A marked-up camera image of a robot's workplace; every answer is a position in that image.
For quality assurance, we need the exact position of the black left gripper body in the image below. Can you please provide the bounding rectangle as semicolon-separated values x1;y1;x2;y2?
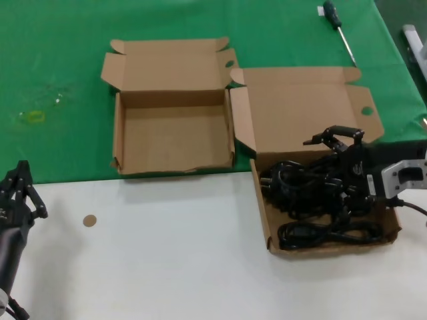
0;199;36;234

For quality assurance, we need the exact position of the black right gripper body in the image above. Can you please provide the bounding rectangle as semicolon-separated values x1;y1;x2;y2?
340;141;427;198

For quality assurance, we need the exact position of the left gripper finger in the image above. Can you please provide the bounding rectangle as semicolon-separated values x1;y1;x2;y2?
0;160;26;201
19;160;49;219

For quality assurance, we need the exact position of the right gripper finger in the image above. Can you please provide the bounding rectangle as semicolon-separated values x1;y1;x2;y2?
343;189;380;215
302;125;365;153

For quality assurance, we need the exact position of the empty-lid brown cardboard box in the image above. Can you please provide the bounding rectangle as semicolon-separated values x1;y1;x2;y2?
101;37;240;175

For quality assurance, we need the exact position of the yellow rubber band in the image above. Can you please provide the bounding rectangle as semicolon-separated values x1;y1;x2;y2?
27;111;47;125

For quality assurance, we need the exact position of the grey metal profile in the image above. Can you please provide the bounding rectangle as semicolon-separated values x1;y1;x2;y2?
401;24;427;79

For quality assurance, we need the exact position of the green tablecloth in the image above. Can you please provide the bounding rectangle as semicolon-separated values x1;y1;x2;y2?
0;0;427;187

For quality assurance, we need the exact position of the right arm cable, silver connector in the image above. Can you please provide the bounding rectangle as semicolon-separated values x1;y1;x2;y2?
386;198;427;216

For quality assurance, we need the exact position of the brown cardboard box of cables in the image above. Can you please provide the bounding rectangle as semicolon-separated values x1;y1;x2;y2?
229;66;403;257

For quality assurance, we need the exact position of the neatly coiled black power cable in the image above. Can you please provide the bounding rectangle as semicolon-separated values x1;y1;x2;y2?
278;221;384;250

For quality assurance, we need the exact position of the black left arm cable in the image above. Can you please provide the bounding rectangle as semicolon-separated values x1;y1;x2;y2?
5;295;31;320

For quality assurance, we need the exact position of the green-handled screwdriver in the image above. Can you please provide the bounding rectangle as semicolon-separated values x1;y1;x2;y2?
322;0;358;67

